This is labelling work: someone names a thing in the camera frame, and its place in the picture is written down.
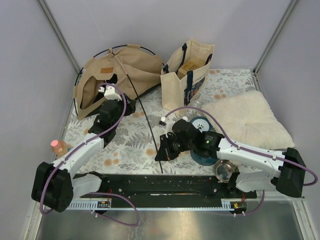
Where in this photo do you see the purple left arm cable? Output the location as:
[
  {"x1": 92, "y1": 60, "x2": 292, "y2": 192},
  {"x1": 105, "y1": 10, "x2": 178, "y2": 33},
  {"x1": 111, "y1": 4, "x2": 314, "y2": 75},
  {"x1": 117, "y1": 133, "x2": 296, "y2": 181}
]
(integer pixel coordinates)
[{"x1": 39, "y1": 83, "x2": 140, "y2": 228}]

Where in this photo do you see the pink cap juice bottle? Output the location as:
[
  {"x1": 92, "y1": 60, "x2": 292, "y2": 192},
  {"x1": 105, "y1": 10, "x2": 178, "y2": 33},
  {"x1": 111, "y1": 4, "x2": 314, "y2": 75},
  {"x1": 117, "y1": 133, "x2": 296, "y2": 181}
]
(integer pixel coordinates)
[{"x1": 50, "y1": 140, "x2": 73, "y2": 158}]

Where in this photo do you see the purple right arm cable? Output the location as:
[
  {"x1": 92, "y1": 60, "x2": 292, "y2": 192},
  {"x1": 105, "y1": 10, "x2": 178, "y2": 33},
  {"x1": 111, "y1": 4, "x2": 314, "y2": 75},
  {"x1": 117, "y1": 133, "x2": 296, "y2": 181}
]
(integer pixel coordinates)
[{"x1": 159, "y1": 106, "x2": 319, "y2": 218}]

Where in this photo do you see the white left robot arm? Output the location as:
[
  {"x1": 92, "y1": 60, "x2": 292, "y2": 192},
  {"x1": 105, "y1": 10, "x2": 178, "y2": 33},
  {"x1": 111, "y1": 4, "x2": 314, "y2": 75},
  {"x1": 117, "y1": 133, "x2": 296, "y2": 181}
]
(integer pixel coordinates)
[{"x1": 31, "y1": 96, "x2": 136, "y2": 213}]

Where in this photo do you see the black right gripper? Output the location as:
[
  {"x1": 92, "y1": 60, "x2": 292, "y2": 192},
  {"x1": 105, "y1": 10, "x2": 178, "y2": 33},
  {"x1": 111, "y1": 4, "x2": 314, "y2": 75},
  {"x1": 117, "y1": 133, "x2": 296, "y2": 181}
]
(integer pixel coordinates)
[{"x1": 155, "y1": 132, "x2": 195, "y2": 162}]

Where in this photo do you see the teal double pet bowl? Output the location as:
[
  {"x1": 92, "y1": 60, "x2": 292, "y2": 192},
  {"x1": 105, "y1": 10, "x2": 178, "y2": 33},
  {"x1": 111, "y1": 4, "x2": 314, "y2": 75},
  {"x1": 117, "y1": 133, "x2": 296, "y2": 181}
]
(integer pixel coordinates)
[{"x1": 190, "y1": 116, "x2": 217, "y2": 166}]

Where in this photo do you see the cream fluffy pillow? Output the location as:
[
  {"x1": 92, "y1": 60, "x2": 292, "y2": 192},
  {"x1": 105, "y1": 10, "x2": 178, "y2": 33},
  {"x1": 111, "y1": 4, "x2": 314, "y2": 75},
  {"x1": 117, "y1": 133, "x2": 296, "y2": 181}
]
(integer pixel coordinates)
[{"x1": 201, "y1": 90, "x2": 295, "y2": 150}]

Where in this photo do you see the aluminium frame rail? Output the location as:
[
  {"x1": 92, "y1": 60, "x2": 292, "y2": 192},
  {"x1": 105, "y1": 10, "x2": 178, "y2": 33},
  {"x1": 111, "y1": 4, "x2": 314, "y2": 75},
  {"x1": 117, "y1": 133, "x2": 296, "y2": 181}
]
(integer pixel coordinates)
[{"x1": 33, "y1": 179, "x2": 307, "y2": 201}]

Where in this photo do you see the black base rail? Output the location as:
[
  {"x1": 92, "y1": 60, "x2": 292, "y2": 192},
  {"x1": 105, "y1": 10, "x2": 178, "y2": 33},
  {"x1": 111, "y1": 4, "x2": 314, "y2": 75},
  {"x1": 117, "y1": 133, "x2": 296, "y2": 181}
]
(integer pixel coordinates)
[{"x1": 84, "y1": 174, "x2": 257, "y2": 200}]

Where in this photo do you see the white slotted cable duct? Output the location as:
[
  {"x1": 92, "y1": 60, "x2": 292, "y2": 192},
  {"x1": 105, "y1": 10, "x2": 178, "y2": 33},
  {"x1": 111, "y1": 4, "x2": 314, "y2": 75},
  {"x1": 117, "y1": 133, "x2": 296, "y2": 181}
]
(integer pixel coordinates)
[{"x1": 67, "y1": 195, "x2": 234, "y2": 211}]

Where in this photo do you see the brown cardboard box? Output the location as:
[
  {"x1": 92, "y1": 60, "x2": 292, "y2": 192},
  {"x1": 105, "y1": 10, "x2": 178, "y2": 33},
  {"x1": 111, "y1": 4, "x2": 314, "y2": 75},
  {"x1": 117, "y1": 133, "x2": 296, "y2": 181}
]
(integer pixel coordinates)
[{"x1": 177, "y1": 57, "x2": 205, "y2": 79}]

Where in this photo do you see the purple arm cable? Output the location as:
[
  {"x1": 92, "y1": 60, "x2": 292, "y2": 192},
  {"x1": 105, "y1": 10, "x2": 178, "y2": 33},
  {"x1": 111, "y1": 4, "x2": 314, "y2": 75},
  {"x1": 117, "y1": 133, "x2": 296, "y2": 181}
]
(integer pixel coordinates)
[
  {"x1": 39, "y1": 83, "x2": 140, "y2": 228},
  {"x1": 159, "y1": 106, "x2": 319, "y2": 218}
]

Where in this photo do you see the floral patterned mat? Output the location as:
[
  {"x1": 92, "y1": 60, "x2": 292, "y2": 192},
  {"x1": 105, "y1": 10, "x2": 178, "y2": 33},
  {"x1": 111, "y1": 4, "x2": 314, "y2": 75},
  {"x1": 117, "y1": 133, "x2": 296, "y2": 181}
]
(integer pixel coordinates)
[{"x1": 78, "y1": 69, "x2": 257, "y2": 176}]

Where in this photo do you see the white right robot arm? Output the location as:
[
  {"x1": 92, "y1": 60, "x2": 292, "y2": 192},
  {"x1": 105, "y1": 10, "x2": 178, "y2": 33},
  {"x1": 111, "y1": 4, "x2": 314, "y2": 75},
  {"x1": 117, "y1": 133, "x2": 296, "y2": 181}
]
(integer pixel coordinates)
[{"x1": 155, "y1": 119, "x2": 306, "y2": 198}]

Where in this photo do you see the cream canvas tote bag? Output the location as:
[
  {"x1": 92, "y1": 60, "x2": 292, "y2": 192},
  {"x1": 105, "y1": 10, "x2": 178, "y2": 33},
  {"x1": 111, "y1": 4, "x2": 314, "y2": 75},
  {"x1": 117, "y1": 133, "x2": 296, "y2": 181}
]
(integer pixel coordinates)
[{"x1": 160, "y1": 38, "x2": 215, "y2": 111}]

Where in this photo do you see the steel pet bowl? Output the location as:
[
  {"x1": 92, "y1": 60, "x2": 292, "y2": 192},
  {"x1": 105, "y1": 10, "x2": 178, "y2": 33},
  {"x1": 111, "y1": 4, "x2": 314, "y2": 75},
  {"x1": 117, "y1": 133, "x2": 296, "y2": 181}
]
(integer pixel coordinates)
[{"x1": 213, "y1": 159, "x2": 239, "y2": 183}]

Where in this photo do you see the beige fabric pet tent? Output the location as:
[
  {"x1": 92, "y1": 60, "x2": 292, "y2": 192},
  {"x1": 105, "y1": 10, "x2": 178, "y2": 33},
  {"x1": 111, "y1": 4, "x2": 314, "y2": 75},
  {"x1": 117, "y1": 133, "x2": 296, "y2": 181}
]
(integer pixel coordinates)
[{"x1": 74, "y1": 43, "x2": 165, "y2": 121}]

